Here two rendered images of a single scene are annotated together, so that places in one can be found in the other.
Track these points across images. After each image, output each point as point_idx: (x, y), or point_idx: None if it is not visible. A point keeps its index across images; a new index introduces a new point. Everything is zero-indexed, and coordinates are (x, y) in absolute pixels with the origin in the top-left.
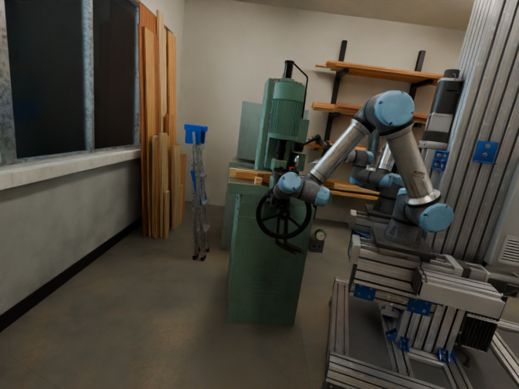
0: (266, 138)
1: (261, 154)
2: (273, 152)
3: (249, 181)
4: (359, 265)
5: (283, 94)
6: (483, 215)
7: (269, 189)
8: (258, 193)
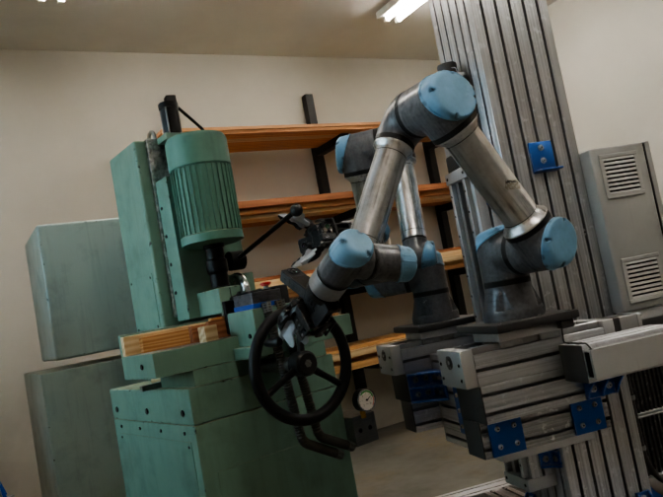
0: (163, 261)
1: (164, 299)
2: (194, 281)
3: (184, 345)
4: (483, 386)
5: (196, 153)
6: (582, 246)
7: (238, 342)
8: (220, 357)
